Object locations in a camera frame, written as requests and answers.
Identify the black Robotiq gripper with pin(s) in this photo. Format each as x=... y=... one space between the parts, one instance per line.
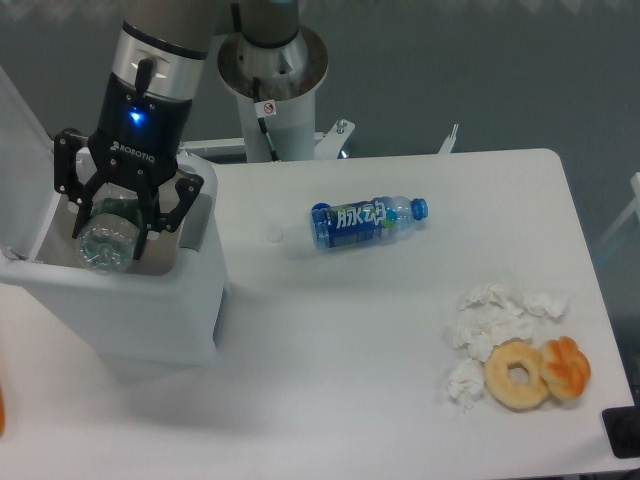
x=134 y=146

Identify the clear crushed plastic bottle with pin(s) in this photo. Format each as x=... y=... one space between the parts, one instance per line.
x=106 y=243

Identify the white trash can lid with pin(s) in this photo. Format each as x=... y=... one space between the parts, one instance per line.
x=28 y=198

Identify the white trash can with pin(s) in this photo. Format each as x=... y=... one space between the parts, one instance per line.
x=165 y=308

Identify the white bottle cap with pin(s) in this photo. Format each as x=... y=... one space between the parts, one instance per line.
x=274 y=234

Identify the blue labelled drink bottle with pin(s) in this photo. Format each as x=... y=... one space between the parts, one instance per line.
x=346 y=225

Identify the orange object at edge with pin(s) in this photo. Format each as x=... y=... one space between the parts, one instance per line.
x=3 y=417

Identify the large crumpled white tissue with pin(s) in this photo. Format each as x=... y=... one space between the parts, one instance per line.
x=492 y=314

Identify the small crumpled white tissue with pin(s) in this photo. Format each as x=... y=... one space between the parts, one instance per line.
x=466 y=384

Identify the twisted orange bread roll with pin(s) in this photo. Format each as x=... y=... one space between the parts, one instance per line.
x=564 y=368

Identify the black device at edge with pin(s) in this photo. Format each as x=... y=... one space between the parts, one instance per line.
x=622 y=429

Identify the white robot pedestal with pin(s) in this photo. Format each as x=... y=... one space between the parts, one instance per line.
x=275 y=91

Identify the ring doughnut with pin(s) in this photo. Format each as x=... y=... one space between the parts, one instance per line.
x=512 y=376

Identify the white frame at right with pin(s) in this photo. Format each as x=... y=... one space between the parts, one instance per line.
x=621 y=229

